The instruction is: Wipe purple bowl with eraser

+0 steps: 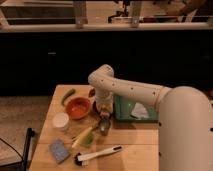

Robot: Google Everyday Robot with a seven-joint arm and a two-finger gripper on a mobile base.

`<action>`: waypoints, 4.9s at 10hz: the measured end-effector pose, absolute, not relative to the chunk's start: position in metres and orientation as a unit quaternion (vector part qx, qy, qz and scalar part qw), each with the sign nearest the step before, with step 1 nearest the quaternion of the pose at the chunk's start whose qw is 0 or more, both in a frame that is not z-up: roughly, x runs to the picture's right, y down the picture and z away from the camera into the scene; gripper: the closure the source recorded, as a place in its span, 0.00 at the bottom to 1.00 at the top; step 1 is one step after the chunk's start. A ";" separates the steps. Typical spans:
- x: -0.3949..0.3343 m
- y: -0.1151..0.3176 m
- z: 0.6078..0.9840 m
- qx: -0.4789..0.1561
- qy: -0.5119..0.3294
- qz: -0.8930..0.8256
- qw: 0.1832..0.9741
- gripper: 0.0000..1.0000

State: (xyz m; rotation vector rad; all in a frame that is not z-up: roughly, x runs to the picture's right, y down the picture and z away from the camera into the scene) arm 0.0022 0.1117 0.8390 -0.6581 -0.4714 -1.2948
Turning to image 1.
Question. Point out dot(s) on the white crumpled cloth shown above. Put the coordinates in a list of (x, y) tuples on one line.
[(139, 111)]

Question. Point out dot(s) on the orange bowl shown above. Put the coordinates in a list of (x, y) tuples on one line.
[(78, 108)]

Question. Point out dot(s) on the white cup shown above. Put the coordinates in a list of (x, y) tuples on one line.
[(61, 121)]

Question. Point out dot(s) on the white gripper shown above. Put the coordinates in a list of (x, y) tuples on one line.
[(104, 103)]

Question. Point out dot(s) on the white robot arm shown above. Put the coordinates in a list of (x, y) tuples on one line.
[(185, 118)]

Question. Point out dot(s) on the green tray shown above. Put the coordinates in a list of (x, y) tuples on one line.
[(124, 106)]

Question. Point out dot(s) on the blue eraser sponge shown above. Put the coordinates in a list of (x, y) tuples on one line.
[(58, 150)]

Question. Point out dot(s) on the white dish brush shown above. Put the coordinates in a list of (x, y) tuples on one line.
[(82, 159)]

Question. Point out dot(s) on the black stand frame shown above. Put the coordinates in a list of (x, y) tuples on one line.
[(30, 133)]

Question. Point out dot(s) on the dark red toy item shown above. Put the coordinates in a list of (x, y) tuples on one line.
[(91, 92)]

